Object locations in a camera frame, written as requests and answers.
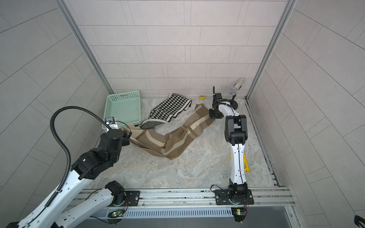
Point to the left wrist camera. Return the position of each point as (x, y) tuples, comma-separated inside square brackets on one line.
[(111, 122)]

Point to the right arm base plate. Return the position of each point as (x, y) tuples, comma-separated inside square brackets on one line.
[(223, 197)]

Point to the yellow plastic triangle tool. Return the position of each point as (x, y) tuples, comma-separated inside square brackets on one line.
[(245, 164)]

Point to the aluminium mounting rail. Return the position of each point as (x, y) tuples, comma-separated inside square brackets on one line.
[(205, 198)]

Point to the mint green plastic basket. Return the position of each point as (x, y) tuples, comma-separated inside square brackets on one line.
[(125, 107)]

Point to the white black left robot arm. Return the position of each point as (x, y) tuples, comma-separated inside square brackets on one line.
[(52, 212)]

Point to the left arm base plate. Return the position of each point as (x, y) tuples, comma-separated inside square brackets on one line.
[(131, 198)]

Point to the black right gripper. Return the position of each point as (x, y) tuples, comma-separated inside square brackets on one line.
[(213, 115)]

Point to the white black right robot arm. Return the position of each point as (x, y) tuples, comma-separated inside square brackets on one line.
[(236, 134)]

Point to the right green circuit board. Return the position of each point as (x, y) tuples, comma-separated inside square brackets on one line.
[(239, 214)]

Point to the green circuit board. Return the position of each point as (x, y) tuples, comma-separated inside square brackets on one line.
[(239, 214), (116, 214)]

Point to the beige plaid scarf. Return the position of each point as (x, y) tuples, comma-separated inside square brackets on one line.
[(173, 144)]

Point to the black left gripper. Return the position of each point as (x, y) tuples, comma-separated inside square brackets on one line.
[(126, 137)]

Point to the black white houndstooth scarf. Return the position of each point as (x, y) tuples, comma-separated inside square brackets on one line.
[(165, 111)]

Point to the left green circuit board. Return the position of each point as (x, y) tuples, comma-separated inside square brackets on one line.
[(116, 214)]

